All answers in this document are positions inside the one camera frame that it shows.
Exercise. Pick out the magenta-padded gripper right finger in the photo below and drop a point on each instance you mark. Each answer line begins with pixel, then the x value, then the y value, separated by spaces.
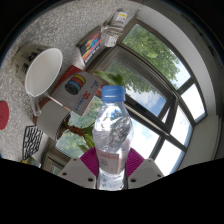
pixel 146 171

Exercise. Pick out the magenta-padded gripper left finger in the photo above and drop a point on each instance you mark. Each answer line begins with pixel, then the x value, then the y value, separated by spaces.
pixel 78 171

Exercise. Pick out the potted red-flowered plant white pot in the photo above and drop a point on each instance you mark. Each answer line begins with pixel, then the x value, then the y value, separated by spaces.
pixel 50 118

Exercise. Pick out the red and white printed box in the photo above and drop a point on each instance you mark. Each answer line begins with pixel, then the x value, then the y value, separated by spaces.
pixel 78 90

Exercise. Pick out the colourful flat book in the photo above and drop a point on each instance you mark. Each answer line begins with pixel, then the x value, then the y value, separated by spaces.
pixel 89 46

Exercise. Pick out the dark-framed bay window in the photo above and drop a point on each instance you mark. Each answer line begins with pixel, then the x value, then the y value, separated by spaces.
pixel 173 96

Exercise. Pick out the black patterned openwork trivet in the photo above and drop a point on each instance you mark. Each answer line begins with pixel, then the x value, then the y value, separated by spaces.
pixel 32 141

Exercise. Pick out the flat round red coaster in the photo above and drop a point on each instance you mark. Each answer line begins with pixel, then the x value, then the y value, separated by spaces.
pixel 3 115

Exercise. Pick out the white rolled package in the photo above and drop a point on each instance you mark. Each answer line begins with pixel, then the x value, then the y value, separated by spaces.
pixel 113 28

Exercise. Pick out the clear blue-capped water bottle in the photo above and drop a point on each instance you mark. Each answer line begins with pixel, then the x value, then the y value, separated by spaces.
pixel 112 133

